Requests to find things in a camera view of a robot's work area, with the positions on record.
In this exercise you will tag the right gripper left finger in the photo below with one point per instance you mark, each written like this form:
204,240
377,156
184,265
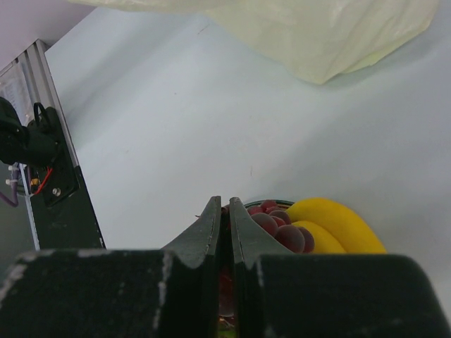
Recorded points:
169,292

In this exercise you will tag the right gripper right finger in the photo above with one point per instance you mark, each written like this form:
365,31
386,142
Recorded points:
282,294

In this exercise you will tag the red fake grape bunch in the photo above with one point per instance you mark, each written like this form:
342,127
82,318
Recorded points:
274,219

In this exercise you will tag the yellow fake banana bunch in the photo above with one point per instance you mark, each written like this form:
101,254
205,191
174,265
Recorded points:
336,228

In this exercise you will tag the pale yellow plastic bag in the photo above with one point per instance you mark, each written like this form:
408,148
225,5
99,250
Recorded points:
314,40

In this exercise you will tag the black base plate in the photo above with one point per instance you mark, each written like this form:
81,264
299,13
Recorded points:
61,208

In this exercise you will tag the aluminium frame rails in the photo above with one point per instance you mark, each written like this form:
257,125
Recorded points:
40,89

